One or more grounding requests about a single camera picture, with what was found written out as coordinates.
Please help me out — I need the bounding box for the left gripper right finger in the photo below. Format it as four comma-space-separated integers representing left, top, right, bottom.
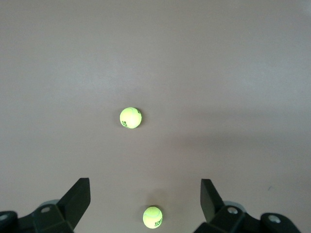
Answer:
200, 179, 302, 233

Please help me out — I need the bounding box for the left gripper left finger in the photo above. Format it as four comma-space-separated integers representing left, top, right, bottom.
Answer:
0, 178, 91, 233

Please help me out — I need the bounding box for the yellow-green tennis ball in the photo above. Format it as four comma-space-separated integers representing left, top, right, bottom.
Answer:
142, 205, 163, 229
119, 106, 142, 129

